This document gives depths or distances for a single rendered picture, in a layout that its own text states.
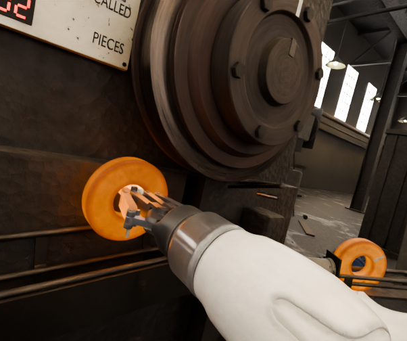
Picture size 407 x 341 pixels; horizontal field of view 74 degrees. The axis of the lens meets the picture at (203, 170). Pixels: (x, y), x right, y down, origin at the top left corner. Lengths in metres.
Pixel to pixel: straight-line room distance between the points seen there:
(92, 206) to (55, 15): 0.32
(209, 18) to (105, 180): 0.32
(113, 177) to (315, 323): 0.36
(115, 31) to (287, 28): 0.33
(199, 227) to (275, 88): 0.32
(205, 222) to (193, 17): 0.34
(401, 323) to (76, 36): 0.62
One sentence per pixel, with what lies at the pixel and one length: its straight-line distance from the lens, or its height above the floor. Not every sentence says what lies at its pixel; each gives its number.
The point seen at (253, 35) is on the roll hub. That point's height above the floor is 1.15.
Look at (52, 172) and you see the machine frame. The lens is 0.54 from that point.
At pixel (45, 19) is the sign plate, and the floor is 1.09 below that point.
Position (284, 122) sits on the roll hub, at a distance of 0.60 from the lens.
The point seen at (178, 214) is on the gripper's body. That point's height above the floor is 0.86.
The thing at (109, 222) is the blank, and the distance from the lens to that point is 0.51.
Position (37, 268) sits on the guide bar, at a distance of 0.57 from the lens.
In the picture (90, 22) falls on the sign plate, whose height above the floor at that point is 1.12.
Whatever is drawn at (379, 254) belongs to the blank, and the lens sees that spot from 0.98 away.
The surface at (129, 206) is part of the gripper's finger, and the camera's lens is 0.39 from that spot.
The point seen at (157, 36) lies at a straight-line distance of 0.49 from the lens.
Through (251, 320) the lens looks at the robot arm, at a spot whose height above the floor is 0.83.
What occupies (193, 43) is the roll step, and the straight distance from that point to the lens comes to 0.50.
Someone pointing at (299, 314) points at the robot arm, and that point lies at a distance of 0.23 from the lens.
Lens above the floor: 0.95
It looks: 6 degrees down
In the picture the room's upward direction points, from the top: 13 degrees clockwise
